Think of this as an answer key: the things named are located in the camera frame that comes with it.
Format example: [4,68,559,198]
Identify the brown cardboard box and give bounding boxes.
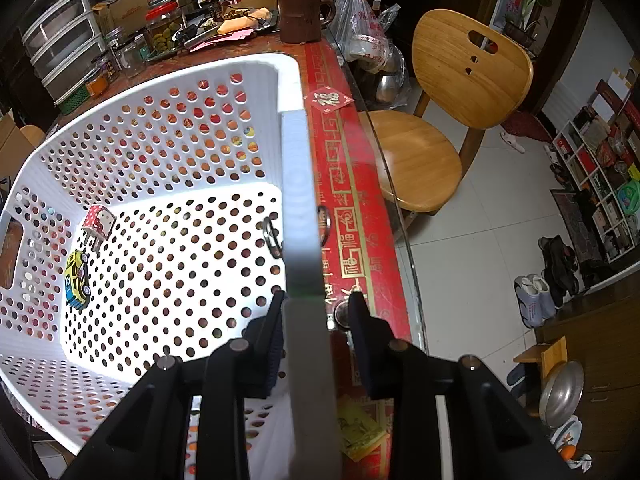
[92,0,178,36]

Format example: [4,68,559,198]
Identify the clear glass jar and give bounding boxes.
[115,35,147,78]

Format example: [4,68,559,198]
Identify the black shoes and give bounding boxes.
[537,235,581,296]

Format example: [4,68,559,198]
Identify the red rug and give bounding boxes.
[502,110,553,143]

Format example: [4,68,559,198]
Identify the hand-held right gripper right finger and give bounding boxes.
[347,291,586,480]

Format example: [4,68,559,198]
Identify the patterned plate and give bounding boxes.
[550,417,583,453]

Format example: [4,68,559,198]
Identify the pink patterned charger plug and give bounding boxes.
[80,203,117,253]

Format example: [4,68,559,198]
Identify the round-backed wooden chair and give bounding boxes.
[357,8,534,231]

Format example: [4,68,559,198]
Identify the clear plastic bag with bowls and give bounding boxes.
[327,0,403,73]

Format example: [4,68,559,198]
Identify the dark doormat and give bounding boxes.
[550,187,593,263]

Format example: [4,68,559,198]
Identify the wooden chair beside cabinet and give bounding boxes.
[19,124,47,146]

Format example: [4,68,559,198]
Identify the brown ceramic mug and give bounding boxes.
[276,0,337,44]

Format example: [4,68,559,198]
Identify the glass pickle jar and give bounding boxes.
[145,2,183,53]

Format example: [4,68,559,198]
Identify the metal basin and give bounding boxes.
[539,360,585,429]

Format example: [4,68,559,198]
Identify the red diamond paper sticker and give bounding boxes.
[304,87,353,115]

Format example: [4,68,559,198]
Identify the white slipper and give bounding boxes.
[500,127,526,153]

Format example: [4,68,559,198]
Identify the potted green plant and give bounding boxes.
[502,0,563,48]

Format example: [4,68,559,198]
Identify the white stacked food cover tower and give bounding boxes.
[20,0,108,116]

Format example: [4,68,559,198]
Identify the white perforated plastic basket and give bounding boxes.
[0,52,342,480]

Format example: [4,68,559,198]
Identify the red printed tablecloth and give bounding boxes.
[50,30,426,480]

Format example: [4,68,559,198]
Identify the yellow cloth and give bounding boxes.
[217,7,271,36]

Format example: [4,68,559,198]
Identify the small wooden stool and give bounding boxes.
[514,337,568,376]

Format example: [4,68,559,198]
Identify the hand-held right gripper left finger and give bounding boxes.
[60,290,288,480]

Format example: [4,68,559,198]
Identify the yellow toy car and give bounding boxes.
[63,250,92,309]

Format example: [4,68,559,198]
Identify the grey white slippers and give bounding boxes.
[514,274,556,328]

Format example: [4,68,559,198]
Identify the small orange jar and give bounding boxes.
[84,57,118,97]

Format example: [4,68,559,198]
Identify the yellow paper card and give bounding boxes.
[335,395,393,463]

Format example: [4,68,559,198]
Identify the white cubby shelf with goods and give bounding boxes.
[552,67,640,266]

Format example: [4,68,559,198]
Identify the steel pot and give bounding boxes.
[375,67,413,108]

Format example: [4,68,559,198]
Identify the dark wooden cabinet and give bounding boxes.
[535,280,640,461]

